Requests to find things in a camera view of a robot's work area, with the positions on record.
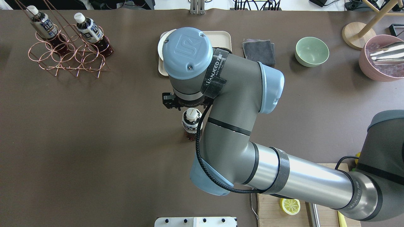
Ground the steel muddler black tip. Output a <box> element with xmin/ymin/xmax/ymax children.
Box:
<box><xmin>306</xmin><ymin>202</ymin><xmax>321</xmax><ymax>227</ymax></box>

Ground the yellow lemon far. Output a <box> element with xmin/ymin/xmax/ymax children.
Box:
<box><xmin>354</xmin><ymin>152</ymin><xmax>361</xmax><ymax>165</ymax></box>

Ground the grey folded cloth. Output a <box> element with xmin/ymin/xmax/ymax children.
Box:
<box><xmin>242</xmin><ymin>39</ymin><xmax>276</xmax><ymax>67</ymax></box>

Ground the mint green bowl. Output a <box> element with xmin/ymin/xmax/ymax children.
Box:
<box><xmin>294</xmin><ymin>37</ymin><xmax>330</xmax><ymax>67</ymax></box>

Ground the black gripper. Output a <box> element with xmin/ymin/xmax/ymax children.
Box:
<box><xmin>162</xmin><ymin>90</ymin><xmax>212</xmax><ymax>109</ymax></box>

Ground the bamboo cutting board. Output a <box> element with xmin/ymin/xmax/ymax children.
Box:
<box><xmin>251</xmin><ymin>163</ymin><xmax>362</xmax><ymax>227</ymax></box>

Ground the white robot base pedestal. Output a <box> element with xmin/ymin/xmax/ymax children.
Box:
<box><xmin>154</xmin><ymin>216</ymin><xmax>238</xmax><ymax>227</ymax></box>

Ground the steel ice scoop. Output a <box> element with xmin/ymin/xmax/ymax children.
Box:
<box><xmin>369</xmin><ymin>41</ymin><xmax>404</xmax><ymax>65</ymax></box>

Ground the tea bottle rack left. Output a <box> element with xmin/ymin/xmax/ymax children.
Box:
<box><xmin>26</xmin><ymin>5</ymin><xmax>70</xmax><ymax>56</ymax></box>

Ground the cream rabbit tray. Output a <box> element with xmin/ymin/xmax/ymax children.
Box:
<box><xmin>158</xmin><ymin>31</ymin><xmax>232</xmax><ymax>77</ymax></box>

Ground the yellow plastic knife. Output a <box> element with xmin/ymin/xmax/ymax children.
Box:
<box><xmin>337</xmin><ymin>211</ymin><xmax>348</xmax><ymax>227</ymax></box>

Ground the copper wire bottle rack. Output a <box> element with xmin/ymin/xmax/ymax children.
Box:
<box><xmin>15</xmin><ymin>0</ymin><xmax>114</xmax><ymax>78</ymax></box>

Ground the aluminium frame post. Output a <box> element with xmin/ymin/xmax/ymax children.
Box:
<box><xmin>190</xmin><ymin>0</ymin><xmax>205</xmax><ymax>15</ymax></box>

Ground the tea bottle rack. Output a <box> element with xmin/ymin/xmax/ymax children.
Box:
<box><xmin>26</xmin><ymin>5</ymin><xmax>70</xmax><ymax>56</ymax></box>
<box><xmin>74</xmin><ymin>13</ymin><xmax>114</xmax><ymax>57</ymax></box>

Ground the tea bottle carried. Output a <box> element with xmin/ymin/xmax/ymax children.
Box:
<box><xmin>182</xmin><ymin>108</ymin><xmax>202</xmax><ymax>141</ymax></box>

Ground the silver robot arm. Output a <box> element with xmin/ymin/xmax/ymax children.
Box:
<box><xmin>162</xmin><ymin>27</ymin><xmax>403</xmax><ymax>221</ymax></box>

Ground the pink ice bowl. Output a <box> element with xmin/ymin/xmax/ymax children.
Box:
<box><xmin>359</xmin><ymin>35</ymin><xmax>404</xmax><ymax>82</ymax></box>

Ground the white round plate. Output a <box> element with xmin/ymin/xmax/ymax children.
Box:
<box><xmin>157</xmin><ymin>29</ymin><xmax>176</xmax><ymax>61</ymax></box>

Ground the tea bottle rack right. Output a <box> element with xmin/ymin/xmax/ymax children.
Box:
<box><xmin>74</xmin><ymin>13</ymin><xmax>114</xmax><ymax>57</ymax></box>

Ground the wooden mug tree stand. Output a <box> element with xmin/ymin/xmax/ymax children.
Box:
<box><xmin>342</xmin><ymin>0</ymin><xmax>403</xmax><ymax>50</ymax></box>

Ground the half lemon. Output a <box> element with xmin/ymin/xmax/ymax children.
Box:
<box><xmin>280</xmin><ymin>198</ymin><xmax>301</xmax><ymax>215</ymax></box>

